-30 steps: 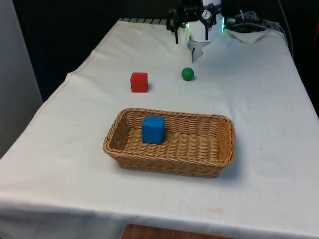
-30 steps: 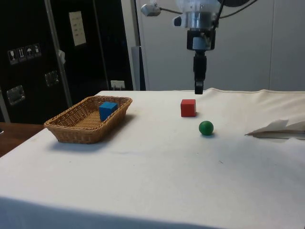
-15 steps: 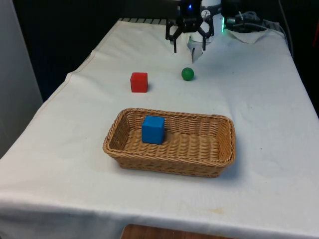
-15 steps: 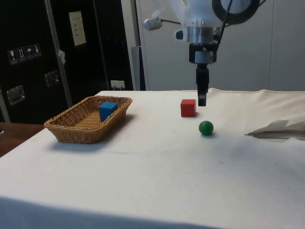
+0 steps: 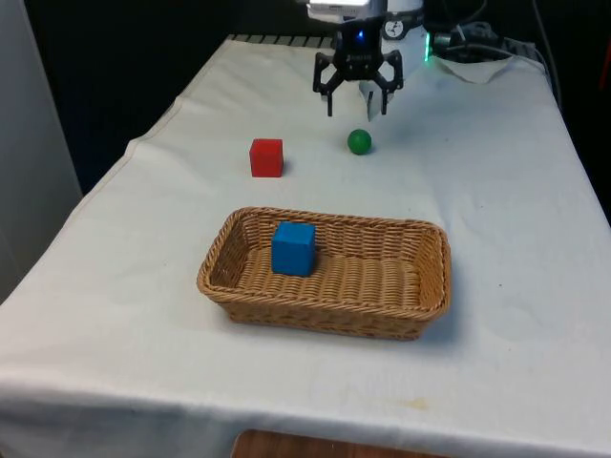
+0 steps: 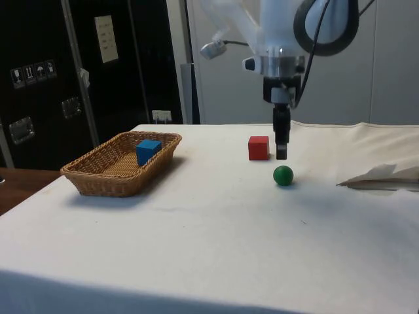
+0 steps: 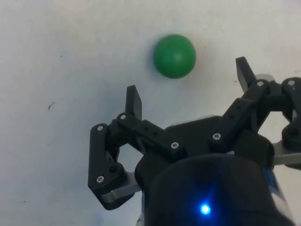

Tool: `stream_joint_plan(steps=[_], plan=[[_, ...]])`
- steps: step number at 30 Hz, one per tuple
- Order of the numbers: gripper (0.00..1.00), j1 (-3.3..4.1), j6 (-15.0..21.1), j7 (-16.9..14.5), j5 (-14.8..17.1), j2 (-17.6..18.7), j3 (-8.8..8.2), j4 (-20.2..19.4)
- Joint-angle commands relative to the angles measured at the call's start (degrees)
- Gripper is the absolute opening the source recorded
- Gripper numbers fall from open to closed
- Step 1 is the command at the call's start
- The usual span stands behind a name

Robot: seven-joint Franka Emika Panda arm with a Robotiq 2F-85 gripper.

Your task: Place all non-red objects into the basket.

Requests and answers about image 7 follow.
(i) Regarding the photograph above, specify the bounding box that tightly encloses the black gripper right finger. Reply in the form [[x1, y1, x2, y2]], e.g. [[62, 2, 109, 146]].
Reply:
[[210, 56, 301, 152]]

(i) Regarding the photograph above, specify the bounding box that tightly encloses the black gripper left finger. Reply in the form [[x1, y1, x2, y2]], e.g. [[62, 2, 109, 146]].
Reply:
[[87, 84, 188, 211]]

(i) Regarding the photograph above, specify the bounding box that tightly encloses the green ball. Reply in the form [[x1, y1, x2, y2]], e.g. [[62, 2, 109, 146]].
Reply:
[[152, 33, 197, 79]]

